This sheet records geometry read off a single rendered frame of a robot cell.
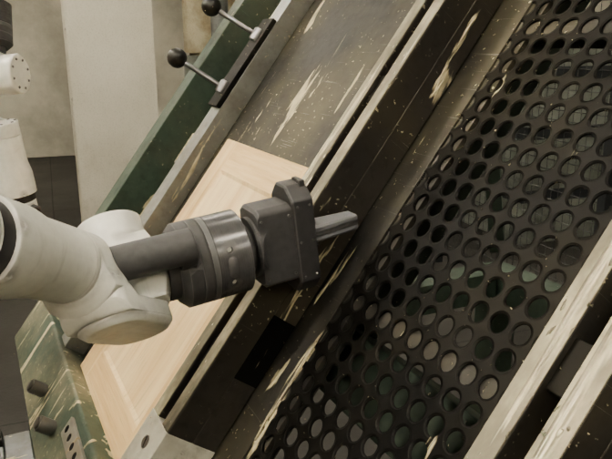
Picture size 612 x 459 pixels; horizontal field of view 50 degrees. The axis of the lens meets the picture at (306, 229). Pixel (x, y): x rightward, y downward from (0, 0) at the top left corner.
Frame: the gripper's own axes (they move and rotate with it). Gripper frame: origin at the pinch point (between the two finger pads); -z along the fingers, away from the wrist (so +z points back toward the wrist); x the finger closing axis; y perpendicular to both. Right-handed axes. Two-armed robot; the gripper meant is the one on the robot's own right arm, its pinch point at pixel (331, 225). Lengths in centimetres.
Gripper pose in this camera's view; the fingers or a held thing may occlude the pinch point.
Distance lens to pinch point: 74.0
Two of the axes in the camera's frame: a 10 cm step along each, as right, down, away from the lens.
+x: -1.1, -9.4, -3.2
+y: -4.4, -2.4, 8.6
